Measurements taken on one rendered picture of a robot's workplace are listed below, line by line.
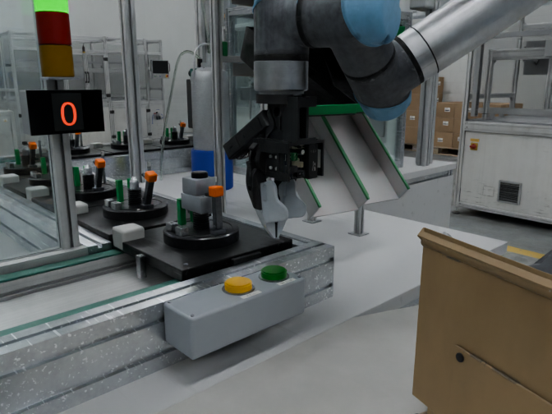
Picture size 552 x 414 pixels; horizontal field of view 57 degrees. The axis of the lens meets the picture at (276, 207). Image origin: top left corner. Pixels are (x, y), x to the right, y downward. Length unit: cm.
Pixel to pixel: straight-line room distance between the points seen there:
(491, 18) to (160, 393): 65
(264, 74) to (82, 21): 1150
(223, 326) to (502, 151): 443
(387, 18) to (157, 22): 1233
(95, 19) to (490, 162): 934
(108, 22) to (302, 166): 1173
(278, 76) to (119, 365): 43
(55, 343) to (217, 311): 20
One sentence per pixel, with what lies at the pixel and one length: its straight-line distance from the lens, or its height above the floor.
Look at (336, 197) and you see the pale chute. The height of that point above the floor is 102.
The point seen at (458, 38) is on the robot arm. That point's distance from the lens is 75.
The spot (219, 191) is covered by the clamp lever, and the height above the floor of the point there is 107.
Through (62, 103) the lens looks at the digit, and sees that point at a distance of 90.
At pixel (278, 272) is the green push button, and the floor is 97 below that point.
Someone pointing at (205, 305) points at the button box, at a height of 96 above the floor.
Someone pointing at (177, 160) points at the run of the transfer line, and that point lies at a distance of 228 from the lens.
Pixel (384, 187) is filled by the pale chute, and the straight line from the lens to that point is 120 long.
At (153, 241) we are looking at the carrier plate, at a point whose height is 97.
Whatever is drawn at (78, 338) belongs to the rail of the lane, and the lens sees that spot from 68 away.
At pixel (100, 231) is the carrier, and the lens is 104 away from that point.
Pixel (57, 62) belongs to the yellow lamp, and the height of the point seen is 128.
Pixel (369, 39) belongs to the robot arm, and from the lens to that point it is 64.
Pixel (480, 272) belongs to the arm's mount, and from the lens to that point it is 51.
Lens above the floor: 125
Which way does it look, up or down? 14 degrees down
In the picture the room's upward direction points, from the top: straight up
